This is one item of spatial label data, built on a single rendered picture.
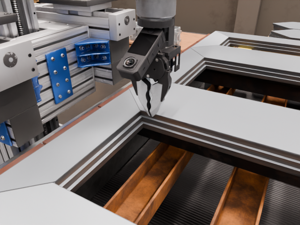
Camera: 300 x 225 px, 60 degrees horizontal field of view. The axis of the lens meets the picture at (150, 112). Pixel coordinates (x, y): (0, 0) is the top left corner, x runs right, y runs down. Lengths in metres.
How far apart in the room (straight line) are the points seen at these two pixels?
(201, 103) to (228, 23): 3.98
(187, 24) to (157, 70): 4.28
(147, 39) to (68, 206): 0.31
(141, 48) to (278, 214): 0.59
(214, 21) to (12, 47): 4.16
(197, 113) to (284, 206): 0.41
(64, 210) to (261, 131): 0.40
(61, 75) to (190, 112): 0.50
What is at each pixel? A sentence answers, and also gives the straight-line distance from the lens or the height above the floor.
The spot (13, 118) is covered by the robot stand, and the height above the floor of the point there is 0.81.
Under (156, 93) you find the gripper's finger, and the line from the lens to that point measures 0.55.
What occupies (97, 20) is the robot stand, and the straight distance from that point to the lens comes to 1.01.
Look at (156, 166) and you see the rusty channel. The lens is 0.71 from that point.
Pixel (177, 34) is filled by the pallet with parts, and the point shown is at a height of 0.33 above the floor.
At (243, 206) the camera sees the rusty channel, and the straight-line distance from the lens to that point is 0.65.
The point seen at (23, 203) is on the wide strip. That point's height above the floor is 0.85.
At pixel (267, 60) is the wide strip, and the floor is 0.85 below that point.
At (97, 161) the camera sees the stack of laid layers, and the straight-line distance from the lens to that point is 0.51.
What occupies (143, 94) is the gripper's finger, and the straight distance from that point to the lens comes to 0.57.
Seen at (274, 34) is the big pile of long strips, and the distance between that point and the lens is 1.48.
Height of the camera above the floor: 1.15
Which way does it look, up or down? 30 degrees down
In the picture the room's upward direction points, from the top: straight up
